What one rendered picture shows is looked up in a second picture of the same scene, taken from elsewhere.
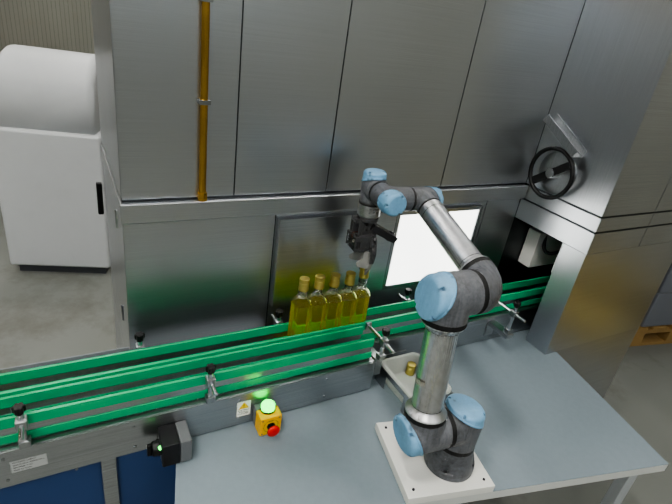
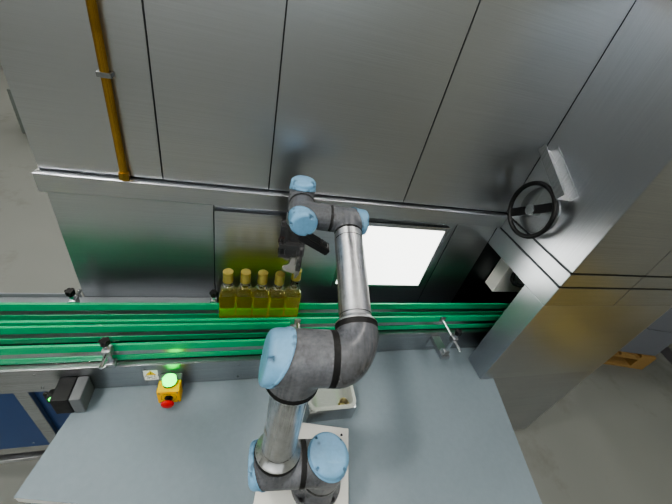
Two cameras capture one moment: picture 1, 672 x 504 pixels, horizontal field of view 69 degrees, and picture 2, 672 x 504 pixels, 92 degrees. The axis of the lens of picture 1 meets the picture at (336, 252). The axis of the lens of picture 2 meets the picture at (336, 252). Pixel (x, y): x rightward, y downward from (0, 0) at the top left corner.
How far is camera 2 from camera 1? 78 cm
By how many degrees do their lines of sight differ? 14
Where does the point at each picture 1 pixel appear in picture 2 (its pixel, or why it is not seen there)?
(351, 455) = (230, 446)
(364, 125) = (311, 126)
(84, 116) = not seen: hidden behind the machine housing
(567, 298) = (513, 339)
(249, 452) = (140, 417)
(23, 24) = not seen: hidden behind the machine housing
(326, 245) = (268, 240)
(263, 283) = (207, 262)
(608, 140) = (606, 188)
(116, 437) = (19, 379)
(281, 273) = (221, 258)
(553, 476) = not seen: outside the picture
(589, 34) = (624, 51)
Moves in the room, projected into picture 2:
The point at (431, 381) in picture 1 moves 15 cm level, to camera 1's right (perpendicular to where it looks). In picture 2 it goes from (271, 436) to (331, 467)
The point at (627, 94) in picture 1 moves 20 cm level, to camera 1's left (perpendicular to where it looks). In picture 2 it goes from (649, 136) to (574, 114)
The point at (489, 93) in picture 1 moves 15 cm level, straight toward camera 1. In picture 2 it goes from (474, 110) to (462, 115)
